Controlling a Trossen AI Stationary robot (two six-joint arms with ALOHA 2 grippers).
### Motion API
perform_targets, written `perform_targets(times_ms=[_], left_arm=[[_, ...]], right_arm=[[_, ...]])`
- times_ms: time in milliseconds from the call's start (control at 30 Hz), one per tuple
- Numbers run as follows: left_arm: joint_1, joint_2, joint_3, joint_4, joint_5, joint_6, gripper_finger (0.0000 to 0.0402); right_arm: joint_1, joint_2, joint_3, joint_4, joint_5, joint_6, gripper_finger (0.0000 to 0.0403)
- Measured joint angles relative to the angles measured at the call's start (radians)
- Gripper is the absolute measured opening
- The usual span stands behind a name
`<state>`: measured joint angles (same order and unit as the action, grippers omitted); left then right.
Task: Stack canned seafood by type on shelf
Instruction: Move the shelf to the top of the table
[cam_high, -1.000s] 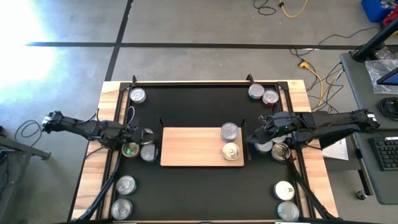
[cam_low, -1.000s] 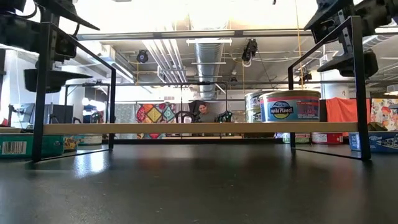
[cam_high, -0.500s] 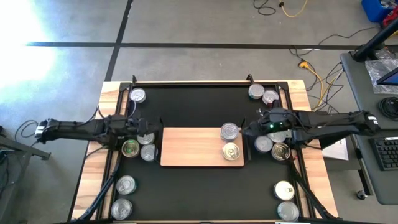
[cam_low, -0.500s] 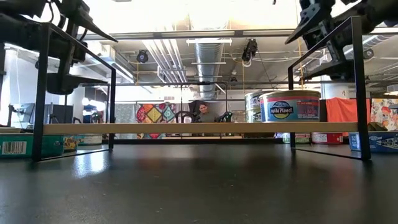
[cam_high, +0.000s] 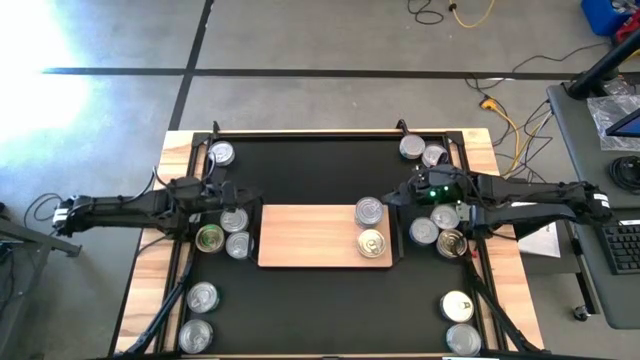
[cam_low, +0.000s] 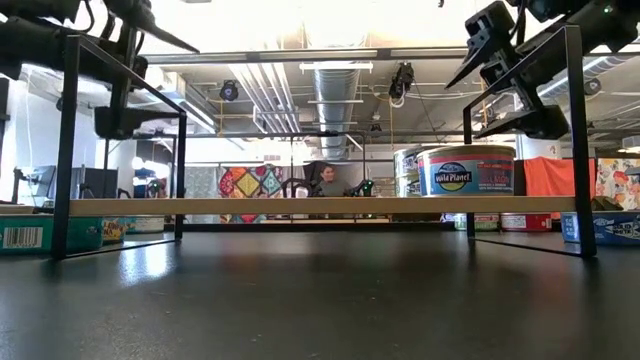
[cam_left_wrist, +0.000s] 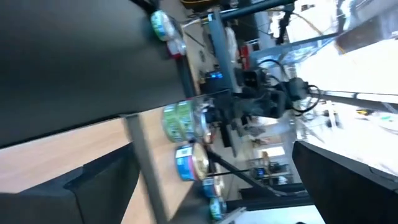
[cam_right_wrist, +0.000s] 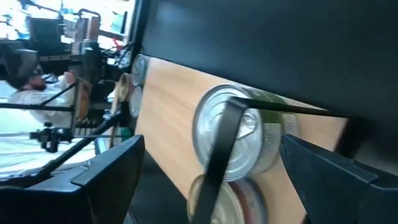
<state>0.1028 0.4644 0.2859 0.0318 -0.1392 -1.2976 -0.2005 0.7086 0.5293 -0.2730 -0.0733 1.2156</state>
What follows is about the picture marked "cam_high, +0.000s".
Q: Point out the silver-lid green tuna can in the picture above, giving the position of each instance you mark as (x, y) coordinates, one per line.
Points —
(369, 210)

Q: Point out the silver-lid blue can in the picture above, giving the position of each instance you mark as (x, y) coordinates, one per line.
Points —
(423, 231)

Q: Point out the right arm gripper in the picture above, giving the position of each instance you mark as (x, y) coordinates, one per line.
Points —
(437, 187)

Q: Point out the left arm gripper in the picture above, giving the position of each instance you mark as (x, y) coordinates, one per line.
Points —
(227, 194)

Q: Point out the black keyboard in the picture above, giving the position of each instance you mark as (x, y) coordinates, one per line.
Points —
(622, 247)

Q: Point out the dark tablet screen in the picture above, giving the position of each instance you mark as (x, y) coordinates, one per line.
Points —
(627, 127)

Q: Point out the grey metal stand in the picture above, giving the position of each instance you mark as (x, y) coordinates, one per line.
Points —
(30, 239)

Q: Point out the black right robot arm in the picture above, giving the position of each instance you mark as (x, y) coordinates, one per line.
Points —
(525, 192)

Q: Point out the blue plastic bin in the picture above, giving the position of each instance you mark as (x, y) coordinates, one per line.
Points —
(602, 15)

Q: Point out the gold-lid seafood can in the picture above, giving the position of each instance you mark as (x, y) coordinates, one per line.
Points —
(209, 238)

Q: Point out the silver-lid red can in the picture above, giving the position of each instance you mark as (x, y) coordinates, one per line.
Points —
(444, 217)
(433, 154)

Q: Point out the black table clamp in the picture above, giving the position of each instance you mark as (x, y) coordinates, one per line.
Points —
(216, 128)
(401, 125)

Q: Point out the clear plastic bag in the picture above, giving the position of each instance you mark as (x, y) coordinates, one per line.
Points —
(605, 112)

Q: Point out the red and black object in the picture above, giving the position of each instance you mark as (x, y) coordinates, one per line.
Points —
(631, 31)

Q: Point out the silver-lid yellow-teal can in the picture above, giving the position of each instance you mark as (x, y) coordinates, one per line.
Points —
(234, 221)

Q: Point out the wooden shelf with black frame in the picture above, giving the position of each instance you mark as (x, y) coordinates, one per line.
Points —
(310, 235)

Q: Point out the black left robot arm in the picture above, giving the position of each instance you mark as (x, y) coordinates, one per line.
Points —
(125, 212)

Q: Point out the grey desk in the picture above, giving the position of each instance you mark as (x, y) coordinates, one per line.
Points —
(585, 150)

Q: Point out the desk caster wheel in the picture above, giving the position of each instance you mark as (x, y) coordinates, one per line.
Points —
(580, 313)

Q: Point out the silver-lid white-green can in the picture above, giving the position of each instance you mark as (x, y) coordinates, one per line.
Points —
(412, 146)

